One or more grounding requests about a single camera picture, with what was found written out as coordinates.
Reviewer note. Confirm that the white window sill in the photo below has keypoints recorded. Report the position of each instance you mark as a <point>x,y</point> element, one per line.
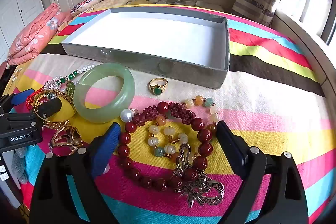
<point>302,56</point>

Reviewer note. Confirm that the striped colourful blanket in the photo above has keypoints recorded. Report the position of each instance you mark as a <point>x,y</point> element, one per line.
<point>262,108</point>

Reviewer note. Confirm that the green jade bangle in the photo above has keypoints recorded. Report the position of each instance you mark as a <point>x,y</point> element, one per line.
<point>105,69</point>

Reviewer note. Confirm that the gold bangle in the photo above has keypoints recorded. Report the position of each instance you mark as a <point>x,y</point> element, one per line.
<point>56,124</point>

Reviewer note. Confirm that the window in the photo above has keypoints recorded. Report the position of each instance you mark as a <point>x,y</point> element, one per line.
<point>315,3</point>

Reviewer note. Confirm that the grey cardboard box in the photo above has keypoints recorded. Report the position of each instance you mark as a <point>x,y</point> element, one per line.
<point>157,37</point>

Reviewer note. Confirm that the pink folded quilt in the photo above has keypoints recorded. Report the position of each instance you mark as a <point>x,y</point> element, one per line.
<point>34,32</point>

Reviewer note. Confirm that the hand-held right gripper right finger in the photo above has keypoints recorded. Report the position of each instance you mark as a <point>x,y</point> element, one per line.
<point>231,145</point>

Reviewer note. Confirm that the person's left hand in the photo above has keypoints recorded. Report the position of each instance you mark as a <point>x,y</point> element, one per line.
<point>19,166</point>

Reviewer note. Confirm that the white nightstand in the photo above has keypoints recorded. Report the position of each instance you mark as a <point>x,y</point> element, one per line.
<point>204,4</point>

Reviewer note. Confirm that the yellow floral bedsheet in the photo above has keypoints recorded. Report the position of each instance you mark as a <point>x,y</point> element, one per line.
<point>141,2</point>

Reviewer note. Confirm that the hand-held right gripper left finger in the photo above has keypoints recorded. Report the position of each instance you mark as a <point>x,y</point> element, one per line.
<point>105,150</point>

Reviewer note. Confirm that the silver brooch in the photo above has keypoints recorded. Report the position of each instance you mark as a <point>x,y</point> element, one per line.
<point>199,192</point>

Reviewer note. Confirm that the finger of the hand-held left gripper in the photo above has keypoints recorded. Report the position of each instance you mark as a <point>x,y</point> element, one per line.
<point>22,98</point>
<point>48,107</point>

